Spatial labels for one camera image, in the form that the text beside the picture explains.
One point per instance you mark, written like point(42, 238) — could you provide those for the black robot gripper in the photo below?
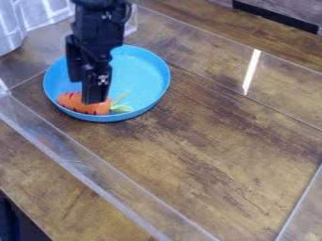
point(98, 30)

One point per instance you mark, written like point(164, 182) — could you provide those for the orange toy carrot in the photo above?
point(71, 101)

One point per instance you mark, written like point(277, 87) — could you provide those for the blue round plastic tray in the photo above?
point(141, 74)

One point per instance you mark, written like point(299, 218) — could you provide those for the white checked curtain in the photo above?
point(25, 15)

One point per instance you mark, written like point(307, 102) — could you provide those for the dark baseboard strip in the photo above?
point(277, 17)

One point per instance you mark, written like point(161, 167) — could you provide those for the clear acrylic barrier wall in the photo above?
point(218, 165)

